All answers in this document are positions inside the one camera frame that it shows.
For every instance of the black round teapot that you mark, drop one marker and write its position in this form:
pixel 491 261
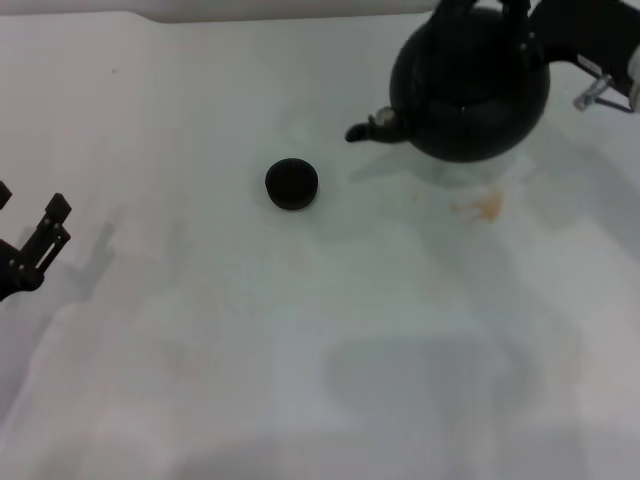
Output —
pixel 470 95

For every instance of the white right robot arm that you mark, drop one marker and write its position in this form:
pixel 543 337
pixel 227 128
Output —
pixel 635 75

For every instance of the small dark teacup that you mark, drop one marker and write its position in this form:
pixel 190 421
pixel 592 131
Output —
pixel 292 184

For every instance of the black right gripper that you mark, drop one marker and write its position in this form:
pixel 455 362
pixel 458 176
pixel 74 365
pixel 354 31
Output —
pixel 585 30

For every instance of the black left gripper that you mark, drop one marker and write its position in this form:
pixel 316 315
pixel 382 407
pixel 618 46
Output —
pixel 15 272

